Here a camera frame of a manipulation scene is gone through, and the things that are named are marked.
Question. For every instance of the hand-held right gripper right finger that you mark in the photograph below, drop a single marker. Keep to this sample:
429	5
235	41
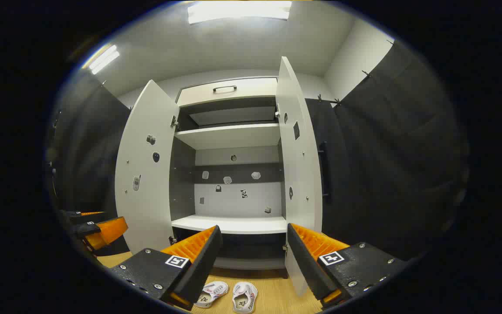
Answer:
305	266

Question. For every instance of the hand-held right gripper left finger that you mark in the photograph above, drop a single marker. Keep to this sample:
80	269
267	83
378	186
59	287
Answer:
198	266

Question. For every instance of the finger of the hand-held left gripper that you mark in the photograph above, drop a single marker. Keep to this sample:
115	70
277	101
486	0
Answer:
85	216
107	233

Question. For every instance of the white canvas shoe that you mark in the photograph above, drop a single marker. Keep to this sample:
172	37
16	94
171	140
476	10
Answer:
244	298
211	293

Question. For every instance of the white cabinet door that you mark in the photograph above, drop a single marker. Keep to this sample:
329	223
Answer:
146	209
299	165

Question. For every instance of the white shoe cabinet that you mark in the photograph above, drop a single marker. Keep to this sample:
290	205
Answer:
233	135

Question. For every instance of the black backdrop cloth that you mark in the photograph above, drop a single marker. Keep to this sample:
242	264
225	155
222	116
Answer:
390	165

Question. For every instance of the small ceiling light panel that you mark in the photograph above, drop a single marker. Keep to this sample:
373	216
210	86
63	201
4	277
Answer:
103	60

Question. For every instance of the large ceiling light panel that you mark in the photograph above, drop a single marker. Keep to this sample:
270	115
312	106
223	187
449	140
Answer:
238	11

